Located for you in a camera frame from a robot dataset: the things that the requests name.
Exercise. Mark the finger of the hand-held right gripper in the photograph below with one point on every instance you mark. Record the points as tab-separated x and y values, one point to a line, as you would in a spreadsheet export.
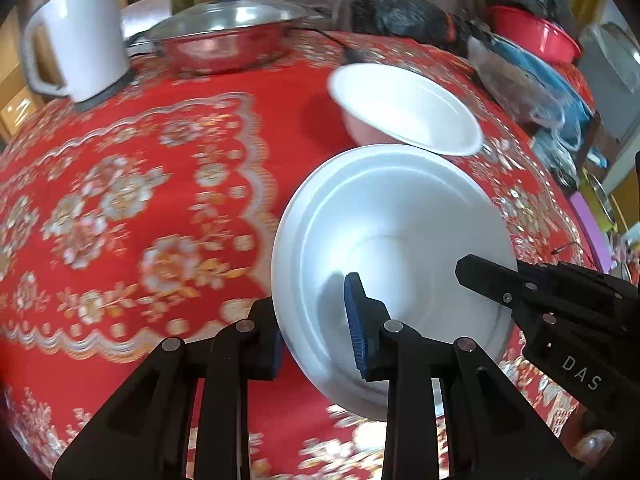
490	280
580	275

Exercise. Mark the white electric kettle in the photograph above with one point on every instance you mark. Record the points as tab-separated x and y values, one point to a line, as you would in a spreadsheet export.
85	35

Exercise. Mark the red pan with glass lid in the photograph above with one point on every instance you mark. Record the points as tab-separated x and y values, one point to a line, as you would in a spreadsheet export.
220	55

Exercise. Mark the red plastic basin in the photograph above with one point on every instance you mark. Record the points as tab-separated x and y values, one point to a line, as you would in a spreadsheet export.
540	35

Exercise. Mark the red floral tablecloth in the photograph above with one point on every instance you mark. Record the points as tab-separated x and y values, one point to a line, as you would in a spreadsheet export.
150	160

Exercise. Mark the white appliance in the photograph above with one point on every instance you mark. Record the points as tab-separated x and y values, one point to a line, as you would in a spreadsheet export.
612	80

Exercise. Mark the white disposable bowl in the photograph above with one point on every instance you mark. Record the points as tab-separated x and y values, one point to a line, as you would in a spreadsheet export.
410	105

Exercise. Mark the wooden drawer cabinet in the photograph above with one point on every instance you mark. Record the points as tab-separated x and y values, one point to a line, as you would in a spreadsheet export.
15	110

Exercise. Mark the blue plastic bag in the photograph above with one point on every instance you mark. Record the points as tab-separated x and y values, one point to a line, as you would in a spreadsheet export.
555	77

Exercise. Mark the clear plastic bag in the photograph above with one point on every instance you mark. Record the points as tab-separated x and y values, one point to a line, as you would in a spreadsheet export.
505	80

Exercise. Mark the white disposable plate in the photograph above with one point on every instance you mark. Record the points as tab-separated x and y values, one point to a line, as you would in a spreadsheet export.
400	210

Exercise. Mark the glass pot lid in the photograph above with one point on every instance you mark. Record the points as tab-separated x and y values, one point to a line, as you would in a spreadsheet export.
235	15

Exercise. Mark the black plastic bag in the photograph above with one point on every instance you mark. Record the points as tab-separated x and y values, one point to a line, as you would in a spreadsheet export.
400	15

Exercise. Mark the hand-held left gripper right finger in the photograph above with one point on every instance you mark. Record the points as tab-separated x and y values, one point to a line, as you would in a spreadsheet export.
357	330

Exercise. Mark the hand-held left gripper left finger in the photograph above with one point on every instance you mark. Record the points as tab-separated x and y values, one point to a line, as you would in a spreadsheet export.
272	355

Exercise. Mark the person's right hand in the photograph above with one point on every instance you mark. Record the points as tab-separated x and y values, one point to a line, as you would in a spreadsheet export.
595	447

